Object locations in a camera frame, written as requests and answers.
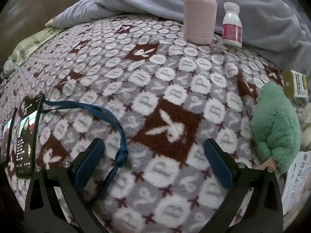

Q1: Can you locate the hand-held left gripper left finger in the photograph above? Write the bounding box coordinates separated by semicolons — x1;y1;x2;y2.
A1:
24;138;112;233

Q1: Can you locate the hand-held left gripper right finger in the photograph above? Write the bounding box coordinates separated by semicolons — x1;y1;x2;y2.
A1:
204;138;284;233

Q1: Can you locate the green plush toy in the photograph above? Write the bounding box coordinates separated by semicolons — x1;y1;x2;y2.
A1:
250;81;302;174

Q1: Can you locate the white paper leaflet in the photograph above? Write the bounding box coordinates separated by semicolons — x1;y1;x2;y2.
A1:
282;150;311;214

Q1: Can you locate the printed fleece blanket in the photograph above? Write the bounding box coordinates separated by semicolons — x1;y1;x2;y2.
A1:
0;15;311;233

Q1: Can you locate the green and white carton box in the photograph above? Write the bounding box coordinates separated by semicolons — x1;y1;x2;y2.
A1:
283;70;309;99

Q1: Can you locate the green plaid sheet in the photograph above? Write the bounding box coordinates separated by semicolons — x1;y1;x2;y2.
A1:
3;25;64;74

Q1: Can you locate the white pill bottle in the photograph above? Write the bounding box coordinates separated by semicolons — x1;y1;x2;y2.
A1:
222;2;243;48

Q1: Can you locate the pink thermos bottle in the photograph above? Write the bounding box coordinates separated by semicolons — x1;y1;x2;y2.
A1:
183;0;218;45

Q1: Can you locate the grey-blue duvet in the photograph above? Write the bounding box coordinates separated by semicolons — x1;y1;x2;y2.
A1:
52;0;311;76

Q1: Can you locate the blue lanyard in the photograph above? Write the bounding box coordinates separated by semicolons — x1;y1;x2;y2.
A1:
41;99;129;190

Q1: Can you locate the black smartphone with lanyard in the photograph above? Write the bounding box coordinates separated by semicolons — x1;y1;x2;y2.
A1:
15;93;45;177

